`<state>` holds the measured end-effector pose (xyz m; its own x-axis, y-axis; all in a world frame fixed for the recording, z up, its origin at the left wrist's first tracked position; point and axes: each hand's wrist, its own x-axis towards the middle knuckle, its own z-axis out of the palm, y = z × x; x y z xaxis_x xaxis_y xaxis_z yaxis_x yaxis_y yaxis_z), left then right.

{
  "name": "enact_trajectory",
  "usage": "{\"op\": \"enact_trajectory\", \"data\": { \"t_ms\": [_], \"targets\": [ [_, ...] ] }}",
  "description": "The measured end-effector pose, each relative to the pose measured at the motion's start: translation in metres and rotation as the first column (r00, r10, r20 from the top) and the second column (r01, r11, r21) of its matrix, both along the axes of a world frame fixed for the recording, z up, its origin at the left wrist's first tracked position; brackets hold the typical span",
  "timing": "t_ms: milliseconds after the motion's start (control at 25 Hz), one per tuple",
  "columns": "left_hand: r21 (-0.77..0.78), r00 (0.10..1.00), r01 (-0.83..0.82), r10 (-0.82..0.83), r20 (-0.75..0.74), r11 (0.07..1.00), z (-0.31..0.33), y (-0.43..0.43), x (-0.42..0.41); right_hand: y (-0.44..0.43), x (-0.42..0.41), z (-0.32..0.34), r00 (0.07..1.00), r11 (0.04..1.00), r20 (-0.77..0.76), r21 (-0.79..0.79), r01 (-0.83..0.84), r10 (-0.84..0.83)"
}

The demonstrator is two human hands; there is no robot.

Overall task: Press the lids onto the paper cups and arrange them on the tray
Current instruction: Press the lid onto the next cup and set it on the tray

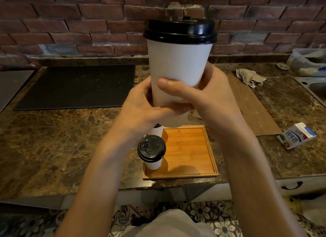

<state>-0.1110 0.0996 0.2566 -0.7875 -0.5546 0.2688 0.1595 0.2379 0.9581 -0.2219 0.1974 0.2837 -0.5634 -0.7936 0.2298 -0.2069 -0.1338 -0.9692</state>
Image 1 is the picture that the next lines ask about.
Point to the person's left forearm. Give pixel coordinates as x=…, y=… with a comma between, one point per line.
x=94, y=191

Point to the white plastic bag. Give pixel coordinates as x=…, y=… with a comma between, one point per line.
x=314, y=208

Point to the black rubber mat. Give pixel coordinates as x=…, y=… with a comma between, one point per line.
x=73, y=87

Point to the person's right hand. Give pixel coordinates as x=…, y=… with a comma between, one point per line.
x=214, y=101

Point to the clear plastic container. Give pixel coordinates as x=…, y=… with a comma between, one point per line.
x=307, y=63

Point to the yellow slipper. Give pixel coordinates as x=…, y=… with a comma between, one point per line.
x=293, y=205

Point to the square wooden tray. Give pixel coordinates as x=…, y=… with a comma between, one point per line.
x=191, y=152

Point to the white drawer front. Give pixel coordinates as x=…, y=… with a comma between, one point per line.
x=315, y=184

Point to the person's right forearm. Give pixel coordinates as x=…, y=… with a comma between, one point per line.
x=259, y=188

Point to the crumpled beige rag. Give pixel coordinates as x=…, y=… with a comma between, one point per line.
x=249, y=77

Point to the white paper cup black lid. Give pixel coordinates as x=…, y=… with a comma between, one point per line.
x=151, y=148
x=178, y=61
x=156, y=131

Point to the person's light grey clothing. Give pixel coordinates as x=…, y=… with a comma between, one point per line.
x=168, y=225

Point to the brown flat board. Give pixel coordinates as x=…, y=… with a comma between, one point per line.
x=257, y=109

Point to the steel sink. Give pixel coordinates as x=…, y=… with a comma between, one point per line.
x=315, y=87

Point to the grey metal panel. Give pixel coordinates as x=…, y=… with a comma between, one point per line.
x=11, y=89

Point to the small round pale sink plug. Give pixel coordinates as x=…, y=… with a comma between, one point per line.
x=283, y=66

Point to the white blue milk carton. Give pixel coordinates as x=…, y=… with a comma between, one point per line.
x=294, y=138

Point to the person's left hand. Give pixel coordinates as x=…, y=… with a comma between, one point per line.
x=137, y=114

